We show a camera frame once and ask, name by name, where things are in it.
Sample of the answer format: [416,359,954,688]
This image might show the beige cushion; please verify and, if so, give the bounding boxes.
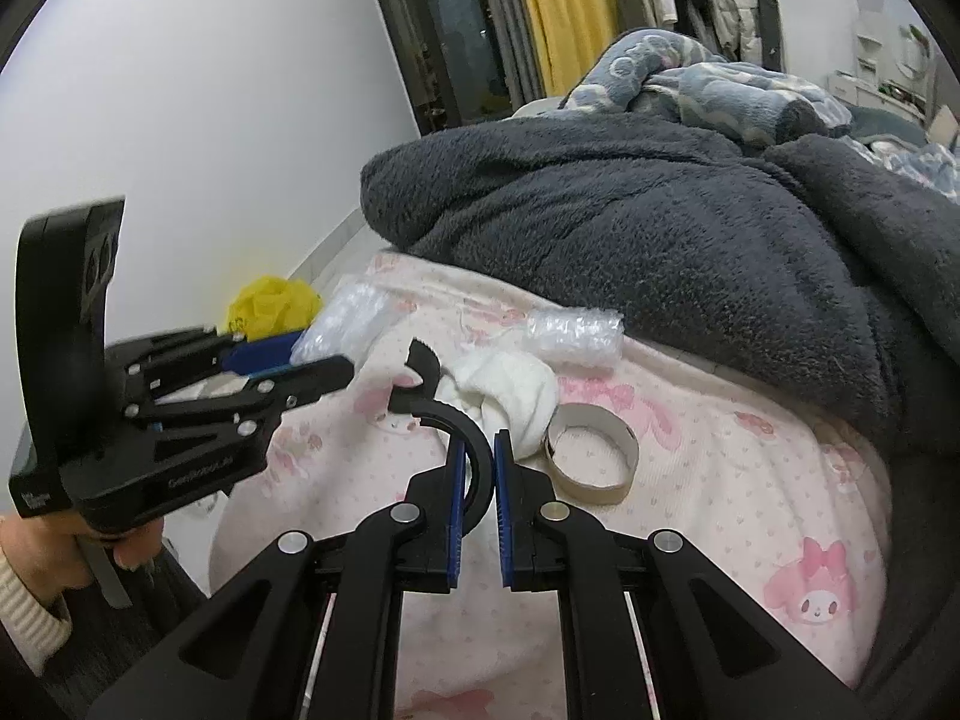
[926,101,960,151]

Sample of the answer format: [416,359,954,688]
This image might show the pink printed bed sheet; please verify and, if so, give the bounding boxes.
[210,249,893,720]

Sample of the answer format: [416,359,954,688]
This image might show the person's left forearm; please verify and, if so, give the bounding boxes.
[0,544,74,676]

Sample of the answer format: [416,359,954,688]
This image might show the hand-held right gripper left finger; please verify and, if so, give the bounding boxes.
[86,439,470,720]

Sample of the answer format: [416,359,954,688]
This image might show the yellow curtain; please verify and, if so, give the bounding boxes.
[510,0,620,95]

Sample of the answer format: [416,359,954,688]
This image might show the blue patterned blanket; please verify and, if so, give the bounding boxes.
[562,28,960,203]

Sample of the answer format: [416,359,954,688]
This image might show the person's dark fleece clothing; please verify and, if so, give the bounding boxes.
[0,540,218,720]

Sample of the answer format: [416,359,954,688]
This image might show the glass balcony door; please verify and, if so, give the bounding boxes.
[360,0,518,136]

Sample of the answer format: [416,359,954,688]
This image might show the black curved plastic piece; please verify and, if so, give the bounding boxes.
[388,337,497,537]

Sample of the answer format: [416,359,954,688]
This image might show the clear plastic wrap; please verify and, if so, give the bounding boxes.
[289,277,391,365]

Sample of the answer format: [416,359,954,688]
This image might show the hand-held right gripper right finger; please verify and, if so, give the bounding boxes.
[491,430,871,720]

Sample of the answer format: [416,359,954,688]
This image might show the dark grey fleece blanket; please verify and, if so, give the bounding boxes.
[360,116,960,720]

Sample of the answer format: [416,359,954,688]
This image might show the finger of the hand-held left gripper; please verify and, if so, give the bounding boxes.
[107,325,311,391]
[126,355,356,430]

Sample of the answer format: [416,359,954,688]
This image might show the white tissue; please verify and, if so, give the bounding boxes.
[439,352,560,457]

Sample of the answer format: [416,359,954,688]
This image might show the white vanity table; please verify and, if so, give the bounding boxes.
[829,11,938,121]

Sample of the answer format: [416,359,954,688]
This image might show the person's left hand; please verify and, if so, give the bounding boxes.
[0,514,164,572]

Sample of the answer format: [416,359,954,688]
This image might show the yellow plastic bag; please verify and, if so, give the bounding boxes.
[229,276,323,338]

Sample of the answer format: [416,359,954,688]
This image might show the dark grey trousers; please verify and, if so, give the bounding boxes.
[746,0,785,65]

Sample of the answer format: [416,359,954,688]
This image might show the crushed clear plastic bottle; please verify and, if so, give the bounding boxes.
[527,309,625,365]

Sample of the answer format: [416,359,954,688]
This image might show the cardboard tape ring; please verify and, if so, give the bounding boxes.
[544,403,641,500]

